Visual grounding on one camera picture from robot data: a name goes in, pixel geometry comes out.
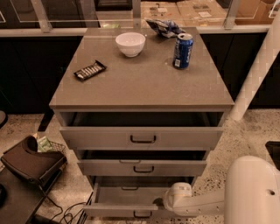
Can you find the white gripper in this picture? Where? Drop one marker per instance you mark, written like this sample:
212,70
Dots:
178,192

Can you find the grey bottom drawer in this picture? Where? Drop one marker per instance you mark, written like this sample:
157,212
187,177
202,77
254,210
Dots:
133,197

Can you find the grey drawer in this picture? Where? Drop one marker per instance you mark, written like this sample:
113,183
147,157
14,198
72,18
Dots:
133,197
141,131
156,163

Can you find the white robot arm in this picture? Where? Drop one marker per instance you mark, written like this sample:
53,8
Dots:
251,193

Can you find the grey top drawer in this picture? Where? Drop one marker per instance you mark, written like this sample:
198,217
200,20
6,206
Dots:
141,131

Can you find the grey drawer cabinet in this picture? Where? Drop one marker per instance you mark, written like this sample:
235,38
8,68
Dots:
145,83

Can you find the grey middle drawer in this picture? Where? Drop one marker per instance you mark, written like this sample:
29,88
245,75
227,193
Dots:
156,163

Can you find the black mat at right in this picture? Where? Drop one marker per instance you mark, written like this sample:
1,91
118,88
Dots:
273,148

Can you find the blue soda can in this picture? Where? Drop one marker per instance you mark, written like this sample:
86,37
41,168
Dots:
182,50

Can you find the black snack bar packet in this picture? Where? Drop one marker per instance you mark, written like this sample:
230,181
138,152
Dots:
90,71

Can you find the white bowl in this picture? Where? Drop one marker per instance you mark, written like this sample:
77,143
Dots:
130,43

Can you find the blue white chip bag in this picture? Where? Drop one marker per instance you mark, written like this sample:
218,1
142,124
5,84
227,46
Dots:
164,28

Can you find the glass railing with metal posts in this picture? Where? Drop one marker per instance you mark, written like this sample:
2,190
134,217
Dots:
47,15

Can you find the cardboard boxes behind glass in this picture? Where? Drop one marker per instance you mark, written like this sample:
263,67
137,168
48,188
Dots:
210,12

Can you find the wire basket with green packets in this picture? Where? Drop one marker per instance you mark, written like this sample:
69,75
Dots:
46,145

